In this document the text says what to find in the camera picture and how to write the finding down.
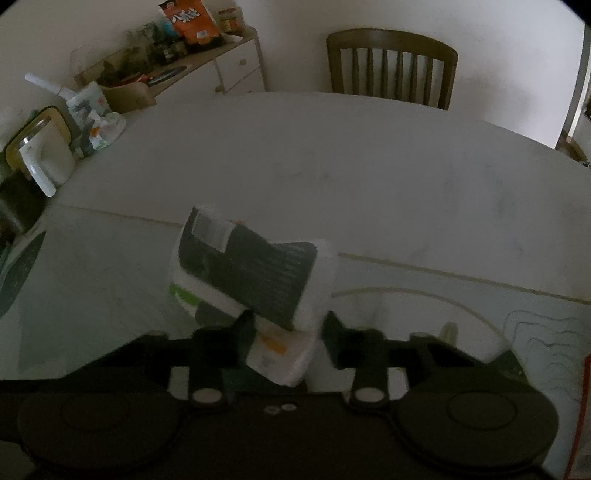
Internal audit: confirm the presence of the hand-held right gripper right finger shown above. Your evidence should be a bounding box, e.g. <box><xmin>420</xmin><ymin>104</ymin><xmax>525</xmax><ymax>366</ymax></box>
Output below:
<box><xmin>321</xmin><ymin>311</ymin><xmax>509</xmax><ymax>411</ymax></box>

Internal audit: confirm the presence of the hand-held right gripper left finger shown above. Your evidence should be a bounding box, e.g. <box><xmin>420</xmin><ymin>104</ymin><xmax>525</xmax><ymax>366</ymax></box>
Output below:
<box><xmin>133</xmin><ymin>310</ymin><xmax>257</xmax><ymax>411</ymax></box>

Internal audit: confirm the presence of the tissue pack orange label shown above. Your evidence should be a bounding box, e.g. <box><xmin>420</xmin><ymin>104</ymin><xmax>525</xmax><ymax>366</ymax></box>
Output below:
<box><xmin>168</xmin><ymin>277</ymin><xmax>320</xmax><ymax>389</ymax></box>

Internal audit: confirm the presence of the red cardboard box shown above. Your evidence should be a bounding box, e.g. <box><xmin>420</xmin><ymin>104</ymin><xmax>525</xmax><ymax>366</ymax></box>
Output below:
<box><xmin>566</xmin><ymin>353</ymin><xmax>591</xmax><ymax>480</ymax></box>

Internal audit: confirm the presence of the brown cardboard box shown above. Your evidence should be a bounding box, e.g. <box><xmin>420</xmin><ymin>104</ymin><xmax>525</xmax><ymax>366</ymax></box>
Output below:
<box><xmin>99</xmin><ymin>83</ymin><xmax>158</xmax><ymax>114</ymax></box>

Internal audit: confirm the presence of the white printed plastic bag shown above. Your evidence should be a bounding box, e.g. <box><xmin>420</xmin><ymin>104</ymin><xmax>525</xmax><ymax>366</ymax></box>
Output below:
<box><xmin>66</xmin><ymin>82</ymin><xmax>127</xmax><ymax>156</ymax></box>

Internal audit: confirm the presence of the white sideboard cabinet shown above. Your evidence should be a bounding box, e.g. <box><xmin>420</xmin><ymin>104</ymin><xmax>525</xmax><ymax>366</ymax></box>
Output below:
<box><xmin>69</xmin><ymin>25</ymin><xmax>267</xmax><ymax>112</ymax></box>

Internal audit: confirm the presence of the black dish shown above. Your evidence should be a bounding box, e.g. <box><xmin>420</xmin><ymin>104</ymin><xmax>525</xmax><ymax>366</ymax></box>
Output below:
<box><xmin>147</xmin><ymin>66</ymin><xmax>188</xmax><ymax>87</ymax></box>

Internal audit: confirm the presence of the wooden slat-back chair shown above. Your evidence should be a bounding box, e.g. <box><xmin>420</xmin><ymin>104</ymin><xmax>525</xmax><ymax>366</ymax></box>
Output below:
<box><xmin>325</xmin><ymin>28</ymin><xmax>459</xmax><ymax>111</ymax></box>

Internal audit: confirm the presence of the cluster of dark jars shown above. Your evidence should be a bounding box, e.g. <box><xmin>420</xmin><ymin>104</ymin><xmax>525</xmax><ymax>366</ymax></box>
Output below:
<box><xmin>73</xmin><ymin>22</ymin><xmax>188</xmax><ymax>89</ymax></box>

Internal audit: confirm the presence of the brown lidded jar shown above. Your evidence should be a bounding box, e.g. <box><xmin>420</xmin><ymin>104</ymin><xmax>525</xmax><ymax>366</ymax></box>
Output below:
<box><xmin>217</xmin><ymin>6</ymin><xmax>243</xmax><ymax>33</ymax></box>

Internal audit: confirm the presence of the orange snack bag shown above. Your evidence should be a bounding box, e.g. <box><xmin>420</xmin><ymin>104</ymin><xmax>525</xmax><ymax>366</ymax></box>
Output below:
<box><xmin>159</xmin><ymin>0</ymin><xmax>222</xmax><ymax>45</ymax></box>

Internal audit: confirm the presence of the white tube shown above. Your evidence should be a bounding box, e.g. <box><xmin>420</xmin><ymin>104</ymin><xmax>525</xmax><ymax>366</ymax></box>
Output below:
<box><xmin>25</xmin><ymin>72</ymin><xmax>71</xmax><ymax>100</ymax></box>

